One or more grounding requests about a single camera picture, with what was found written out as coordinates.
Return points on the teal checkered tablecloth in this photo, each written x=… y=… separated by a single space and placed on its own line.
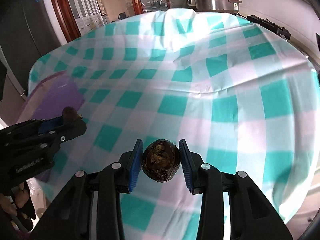
x=239 y=95

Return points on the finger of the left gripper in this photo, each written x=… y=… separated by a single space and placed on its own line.
x=31 y=127
x=65 y=131

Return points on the purple-rimmed white box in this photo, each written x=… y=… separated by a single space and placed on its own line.
x=51 y=96

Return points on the left hand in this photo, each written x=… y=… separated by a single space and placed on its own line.
x=18 y=207

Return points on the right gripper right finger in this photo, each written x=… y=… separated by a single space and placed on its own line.
x=252 y=215

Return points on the red wooden door frame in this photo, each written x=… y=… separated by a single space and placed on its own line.
x=66 y=19

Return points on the dark refrigerator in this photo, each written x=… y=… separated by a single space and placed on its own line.
x=26 y=35

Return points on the silver cooking pot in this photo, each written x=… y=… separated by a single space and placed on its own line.
x=225 y=6

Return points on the black gas stove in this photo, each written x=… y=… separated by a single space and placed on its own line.
x=280 y=31

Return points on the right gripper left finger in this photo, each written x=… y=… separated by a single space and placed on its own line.
x=88 y=206

